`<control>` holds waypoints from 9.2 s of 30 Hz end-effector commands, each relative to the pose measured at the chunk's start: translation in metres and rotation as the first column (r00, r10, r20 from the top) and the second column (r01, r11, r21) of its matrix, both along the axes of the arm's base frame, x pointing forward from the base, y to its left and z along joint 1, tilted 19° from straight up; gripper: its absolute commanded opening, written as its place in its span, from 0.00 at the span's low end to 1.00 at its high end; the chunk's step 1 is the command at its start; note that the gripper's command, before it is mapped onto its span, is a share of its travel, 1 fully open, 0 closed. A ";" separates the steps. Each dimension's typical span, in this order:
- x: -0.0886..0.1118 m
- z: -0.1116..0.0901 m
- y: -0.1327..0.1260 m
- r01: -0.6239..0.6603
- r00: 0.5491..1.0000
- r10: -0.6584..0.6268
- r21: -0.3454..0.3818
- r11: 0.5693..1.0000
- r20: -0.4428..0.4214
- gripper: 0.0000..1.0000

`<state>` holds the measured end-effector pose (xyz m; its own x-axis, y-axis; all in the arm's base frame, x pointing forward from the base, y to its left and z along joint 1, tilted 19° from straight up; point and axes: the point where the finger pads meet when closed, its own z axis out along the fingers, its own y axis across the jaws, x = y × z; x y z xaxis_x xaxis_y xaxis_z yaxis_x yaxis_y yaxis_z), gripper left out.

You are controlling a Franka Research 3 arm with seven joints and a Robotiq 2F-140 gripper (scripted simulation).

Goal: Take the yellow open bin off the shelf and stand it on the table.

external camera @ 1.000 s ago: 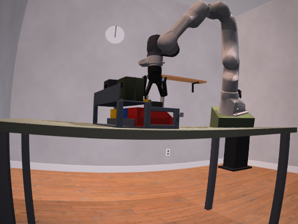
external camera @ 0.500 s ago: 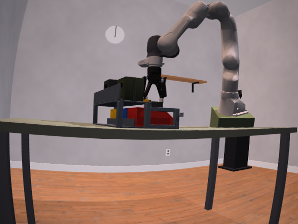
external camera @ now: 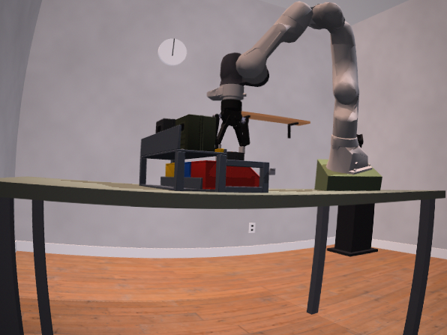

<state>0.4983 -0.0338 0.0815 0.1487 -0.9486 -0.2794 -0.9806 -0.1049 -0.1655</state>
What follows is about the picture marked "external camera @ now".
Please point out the yellow bin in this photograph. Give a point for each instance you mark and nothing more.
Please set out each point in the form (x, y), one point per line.
(170, 169)

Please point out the blue open bin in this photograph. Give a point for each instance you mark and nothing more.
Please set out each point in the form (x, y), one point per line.
(187, 169)

